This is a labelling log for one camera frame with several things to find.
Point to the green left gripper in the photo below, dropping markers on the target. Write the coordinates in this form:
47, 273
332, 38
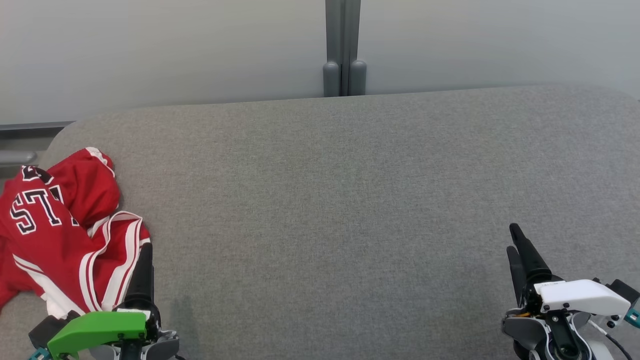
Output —
100, 327

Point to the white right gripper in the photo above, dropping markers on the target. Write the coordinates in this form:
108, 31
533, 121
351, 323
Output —
580, 296

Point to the red shorts white stripes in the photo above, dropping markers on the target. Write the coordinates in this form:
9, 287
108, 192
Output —
116, 250

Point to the red jersey with lettering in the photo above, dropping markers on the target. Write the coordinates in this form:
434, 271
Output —
50, 235

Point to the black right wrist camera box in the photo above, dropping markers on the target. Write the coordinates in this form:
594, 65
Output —
625, 290

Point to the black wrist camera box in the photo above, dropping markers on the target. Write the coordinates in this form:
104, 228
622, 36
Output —
45, 330
625, 290

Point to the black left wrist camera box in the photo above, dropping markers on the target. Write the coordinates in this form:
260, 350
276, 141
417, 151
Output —
45, 330

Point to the teal right camera connector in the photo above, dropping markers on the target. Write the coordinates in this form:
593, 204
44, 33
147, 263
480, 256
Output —
634, 317

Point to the teal camera connector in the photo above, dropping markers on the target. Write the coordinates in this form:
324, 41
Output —
634, 317
39, 354

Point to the teal left camera connector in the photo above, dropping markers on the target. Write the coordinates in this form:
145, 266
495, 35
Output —
39, 354

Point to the grey metal rail frame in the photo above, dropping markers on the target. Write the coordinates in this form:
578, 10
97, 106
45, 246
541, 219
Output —
30, 131

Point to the grey partition post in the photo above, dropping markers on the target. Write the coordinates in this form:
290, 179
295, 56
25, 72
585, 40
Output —
343, 45

